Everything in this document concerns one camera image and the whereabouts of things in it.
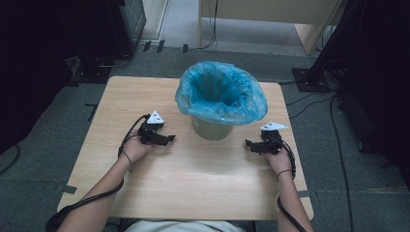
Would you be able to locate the black stand base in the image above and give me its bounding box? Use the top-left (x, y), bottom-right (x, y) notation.
top-left (291, 67), bottom-right (327, 94)

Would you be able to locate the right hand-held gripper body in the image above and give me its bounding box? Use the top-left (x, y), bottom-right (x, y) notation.
top-left (253, 121), bottom-right (289, 156)

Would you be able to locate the blue plastic trash bag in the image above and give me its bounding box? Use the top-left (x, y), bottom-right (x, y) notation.
top-left (174, 60), bottom-right (269, 127)

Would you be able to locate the black cabinet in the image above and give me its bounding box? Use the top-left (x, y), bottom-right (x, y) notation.
top-left (107, 0), bottom-right (148, 60)

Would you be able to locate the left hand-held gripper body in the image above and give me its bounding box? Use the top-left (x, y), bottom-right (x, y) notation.
top-left (137, 110), bottom-right (169, 147)

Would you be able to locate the dark curtain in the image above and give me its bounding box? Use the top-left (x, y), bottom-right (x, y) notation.
top-left (0, 0), bottom-right (112, 156)

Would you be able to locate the person's left hand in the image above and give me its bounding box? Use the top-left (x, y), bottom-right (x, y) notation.
top-left (120, 132), bottom-right (153, 164)

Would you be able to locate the person's light shirt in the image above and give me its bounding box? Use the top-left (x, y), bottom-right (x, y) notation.
top-left (123, 218), bottom-right (247, 232)

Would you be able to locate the black hanging cable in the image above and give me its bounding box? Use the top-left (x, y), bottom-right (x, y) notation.
top-left (196, 0), bottom-right (220, 51)

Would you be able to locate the black wrist band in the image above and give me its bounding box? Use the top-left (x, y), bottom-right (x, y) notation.
top-left (122, 150), bottom-right (134, 173)
top-left (276, 168), bottom-right (293, 183)

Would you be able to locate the black floor cable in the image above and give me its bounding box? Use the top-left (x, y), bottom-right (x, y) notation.
top-left (328, 93), bottom-right (356, 232)
top-left (0, 143), bottom-right (21, 177)

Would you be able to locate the person's right hand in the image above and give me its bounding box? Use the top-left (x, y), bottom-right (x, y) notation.
top-left (263, 147), bottom-right (294, 176)

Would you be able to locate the olive green trash can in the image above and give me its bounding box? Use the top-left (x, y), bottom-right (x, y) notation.
top-left (190, 115), bottom-right (235, 141)

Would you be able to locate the light wooden desk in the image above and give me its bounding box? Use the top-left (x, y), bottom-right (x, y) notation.
top-left (197, 0), bottom-right (344, 56)

